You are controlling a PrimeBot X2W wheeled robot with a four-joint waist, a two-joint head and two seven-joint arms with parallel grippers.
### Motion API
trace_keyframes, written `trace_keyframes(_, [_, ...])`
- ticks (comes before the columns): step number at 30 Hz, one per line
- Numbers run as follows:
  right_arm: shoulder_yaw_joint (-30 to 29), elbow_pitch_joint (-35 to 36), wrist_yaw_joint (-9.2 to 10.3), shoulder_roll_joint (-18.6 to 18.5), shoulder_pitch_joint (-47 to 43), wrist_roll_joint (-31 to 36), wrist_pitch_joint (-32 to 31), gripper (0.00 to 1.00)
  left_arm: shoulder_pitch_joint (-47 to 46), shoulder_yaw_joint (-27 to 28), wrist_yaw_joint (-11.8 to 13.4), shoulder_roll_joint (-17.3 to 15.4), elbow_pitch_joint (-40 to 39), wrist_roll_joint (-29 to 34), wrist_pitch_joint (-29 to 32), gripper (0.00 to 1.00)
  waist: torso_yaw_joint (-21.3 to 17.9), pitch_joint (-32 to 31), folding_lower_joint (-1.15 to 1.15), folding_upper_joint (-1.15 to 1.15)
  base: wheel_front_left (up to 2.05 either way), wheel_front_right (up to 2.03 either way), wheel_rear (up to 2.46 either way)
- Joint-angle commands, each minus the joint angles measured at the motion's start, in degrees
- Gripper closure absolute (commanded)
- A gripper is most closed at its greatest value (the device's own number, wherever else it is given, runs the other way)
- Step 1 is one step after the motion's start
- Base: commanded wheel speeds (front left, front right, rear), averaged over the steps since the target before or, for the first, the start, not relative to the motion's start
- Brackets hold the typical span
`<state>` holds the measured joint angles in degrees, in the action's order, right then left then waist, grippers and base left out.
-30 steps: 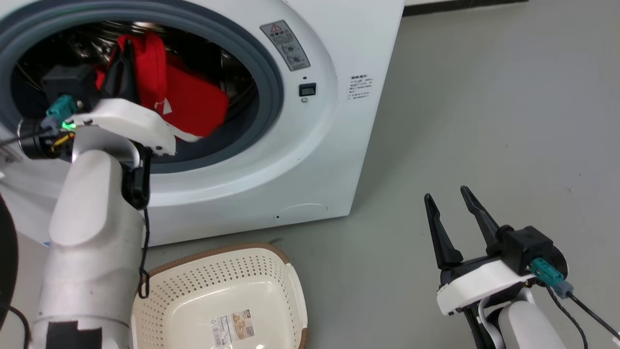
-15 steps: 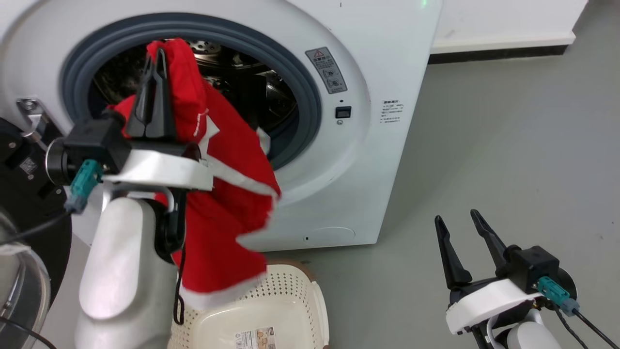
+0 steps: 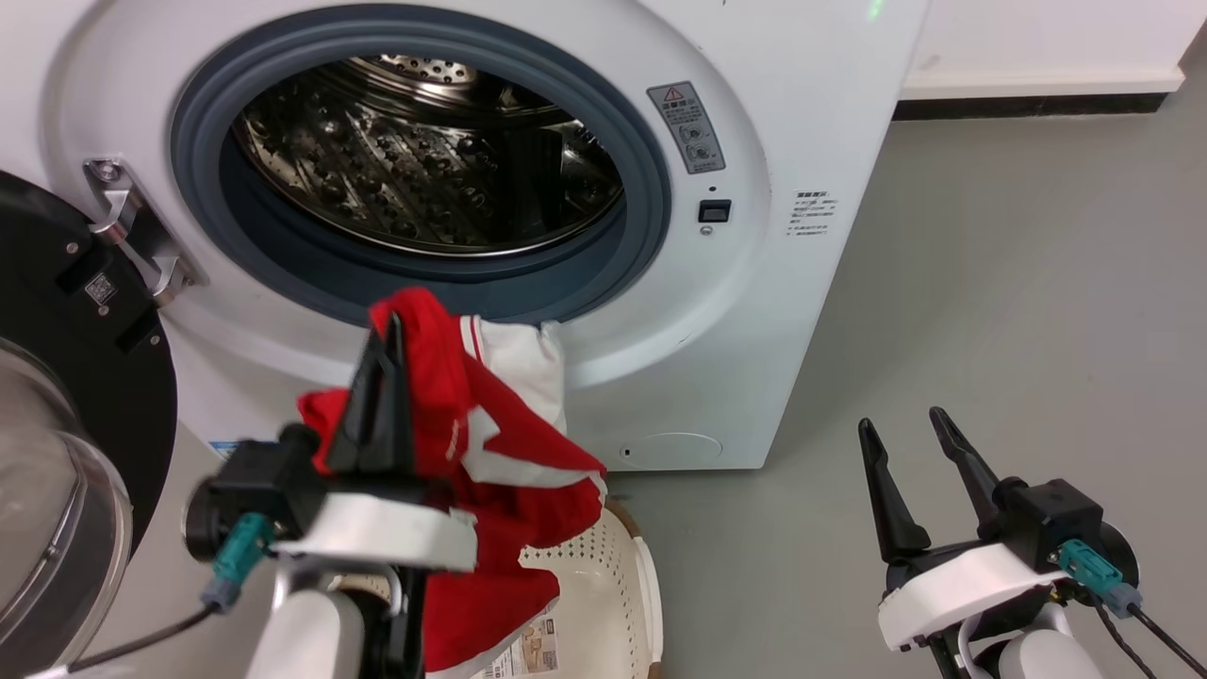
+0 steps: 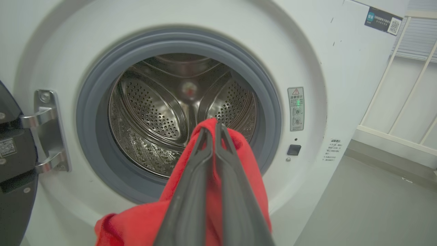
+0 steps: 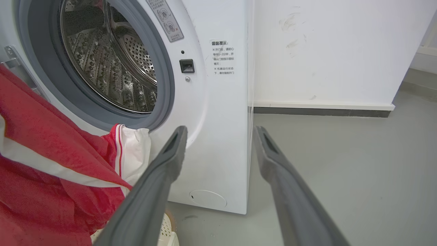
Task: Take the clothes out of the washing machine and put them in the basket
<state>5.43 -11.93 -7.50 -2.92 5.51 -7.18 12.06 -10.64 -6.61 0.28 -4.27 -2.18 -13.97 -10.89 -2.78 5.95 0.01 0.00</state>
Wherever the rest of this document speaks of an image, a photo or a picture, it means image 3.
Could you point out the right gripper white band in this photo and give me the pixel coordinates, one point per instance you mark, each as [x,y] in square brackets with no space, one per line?
[952,589]

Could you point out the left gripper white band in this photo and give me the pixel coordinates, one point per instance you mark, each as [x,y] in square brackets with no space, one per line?
[387,533]

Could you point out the red and white garment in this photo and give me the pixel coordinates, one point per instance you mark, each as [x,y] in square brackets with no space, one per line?
[509,490]

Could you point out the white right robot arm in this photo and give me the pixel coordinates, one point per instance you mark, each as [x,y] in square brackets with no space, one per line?
[1037,655]

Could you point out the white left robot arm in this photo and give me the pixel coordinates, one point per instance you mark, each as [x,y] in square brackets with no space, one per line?
[311,632]

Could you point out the white front-loading washing machine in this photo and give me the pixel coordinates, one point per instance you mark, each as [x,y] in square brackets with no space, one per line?
[754,302]

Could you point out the paper label on basket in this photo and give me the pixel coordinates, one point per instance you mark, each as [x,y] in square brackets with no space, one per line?
[528,651]

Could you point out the white perforated laundry basket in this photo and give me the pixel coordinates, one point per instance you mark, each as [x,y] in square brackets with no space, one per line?
[603,585]

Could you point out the open washing machine door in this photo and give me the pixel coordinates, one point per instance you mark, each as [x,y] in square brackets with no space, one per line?
[113,396]

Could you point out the small blue sticker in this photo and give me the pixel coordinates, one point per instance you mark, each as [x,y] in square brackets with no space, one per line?
[224,449]

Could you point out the stainless steel washer drum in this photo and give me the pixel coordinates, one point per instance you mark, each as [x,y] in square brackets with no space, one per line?
[424,170]

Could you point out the small printed text label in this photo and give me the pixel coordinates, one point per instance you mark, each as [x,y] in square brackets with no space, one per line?
[813,213]

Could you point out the silver metal door hinge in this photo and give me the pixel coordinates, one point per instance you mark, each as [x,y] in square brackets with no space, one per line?
[132,222]

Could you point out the grey rubber door gasket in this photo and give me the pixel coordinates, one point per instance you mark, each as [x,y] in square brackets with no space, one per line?
[651,217]

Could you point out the black door latch socket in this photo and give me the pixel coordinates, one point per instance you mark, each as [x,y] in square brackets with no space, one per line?
[715,211]

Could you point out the black baseboard strip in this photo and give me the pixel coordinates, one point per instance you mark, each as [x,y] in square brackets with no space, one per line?
[1028,107]

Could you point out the grey warning sticker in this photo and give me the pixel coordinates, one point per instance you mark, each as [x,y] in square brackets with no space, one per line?
[686,127]

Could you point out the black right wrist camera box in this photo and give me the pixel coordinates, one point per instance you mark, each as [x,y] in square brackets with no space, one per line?
[1051,519]

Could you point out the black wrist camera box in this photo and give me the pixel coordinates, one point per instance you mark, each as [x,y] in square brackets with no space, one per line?
[255,486]
[1051,519]

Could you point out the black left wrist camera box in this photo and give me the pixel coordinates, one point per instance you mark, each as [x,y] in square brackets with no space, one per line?
[255,486]

